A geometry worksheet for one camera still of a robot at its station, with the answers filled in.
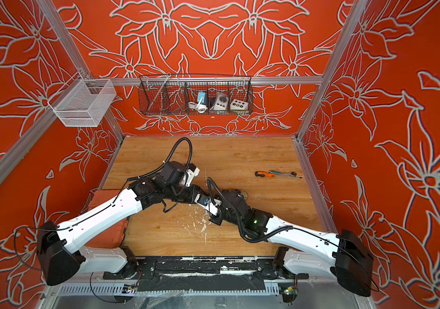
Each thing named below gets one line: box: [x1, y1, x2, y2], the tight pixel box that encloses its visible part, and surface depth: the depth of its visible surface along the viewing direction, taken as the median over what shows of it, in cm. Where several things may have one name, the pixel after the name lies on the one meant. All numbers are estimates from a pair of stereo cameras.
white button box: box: [230, 99, 249, 111], surface depth 96 cm
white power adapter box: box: [213, 92, 230, 111], surface depth 93 cm
